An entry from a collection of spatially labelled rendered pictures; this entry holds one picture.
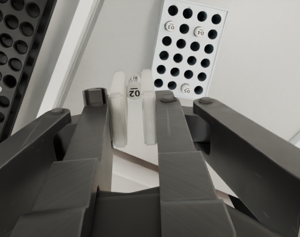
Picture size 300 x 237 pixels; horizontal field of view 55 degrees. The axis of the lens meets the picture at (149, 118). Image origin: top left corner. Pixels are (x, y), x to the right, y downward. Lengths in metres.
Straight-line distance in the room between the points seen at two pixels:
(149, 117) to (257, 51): 0.32
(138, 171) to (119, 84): 0.32
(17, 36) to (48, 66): 0.07
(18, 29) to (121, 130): 0.18
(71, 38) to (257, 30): 0.27
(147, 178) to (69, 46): 0.26
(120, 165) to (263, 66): 0.27
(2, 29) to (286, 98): 0.40
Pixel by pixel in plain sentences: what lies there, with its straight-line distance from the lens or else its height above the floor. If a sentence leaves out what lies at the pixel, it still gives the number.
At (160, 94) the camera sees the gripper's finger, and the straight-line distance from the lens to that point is 0.17.
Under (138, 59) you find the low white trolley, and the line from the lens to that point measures 0.42.
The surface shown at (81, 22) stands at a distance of 0.29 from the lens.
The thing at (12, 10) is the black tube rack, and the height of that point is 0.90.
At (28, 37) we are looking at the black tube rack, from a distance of 0.30.
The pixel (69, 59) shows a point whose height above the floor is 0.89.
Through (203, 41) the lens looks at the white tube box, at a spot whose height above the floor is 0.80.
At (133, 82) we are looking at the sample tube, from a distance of 0.21.
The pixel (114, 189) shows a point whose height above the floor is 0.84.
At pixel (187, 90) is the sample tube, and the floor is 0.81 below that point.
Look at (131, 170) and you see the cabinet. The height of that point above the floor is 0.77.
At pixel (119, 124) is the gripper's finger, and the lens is 0.15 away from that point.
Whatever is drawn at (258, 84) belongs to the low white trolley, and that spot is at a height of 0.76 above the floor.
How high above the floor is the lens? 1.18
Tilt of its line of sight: 70 degrees down
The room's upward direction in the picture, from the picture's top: 173 degrees clockwise
